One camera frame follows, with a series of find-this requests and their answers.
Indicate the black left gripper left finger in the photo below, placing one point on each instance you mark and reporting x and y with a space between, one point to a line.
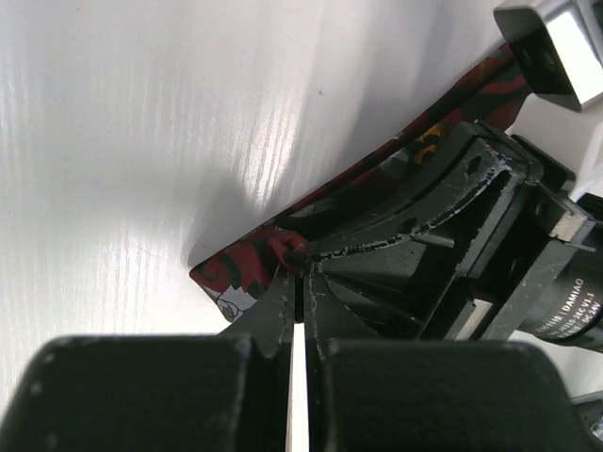
223 392

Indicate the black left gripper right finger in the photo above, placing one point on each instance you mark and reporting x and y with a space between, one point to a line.
368 393

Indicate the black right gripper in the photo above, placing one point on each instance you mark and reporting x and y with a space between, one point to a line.
483 241

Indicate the dark red patterned tie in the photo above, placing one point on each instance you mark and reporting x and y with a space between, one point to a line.
236 277

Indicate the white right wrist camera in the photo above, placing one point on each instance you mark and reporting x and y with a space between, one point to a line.
558 48

